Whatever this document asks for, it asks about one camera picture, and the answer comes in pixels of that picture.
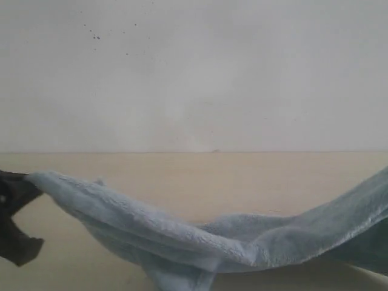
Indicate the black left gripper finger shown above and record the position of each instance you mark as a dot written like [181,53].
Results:
[16,192]

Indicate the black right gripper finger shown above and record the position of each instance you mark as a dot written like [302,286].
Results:
[16,246]

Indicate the light blue terry towel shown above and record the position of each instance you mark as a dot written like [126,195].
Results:
[177,255]

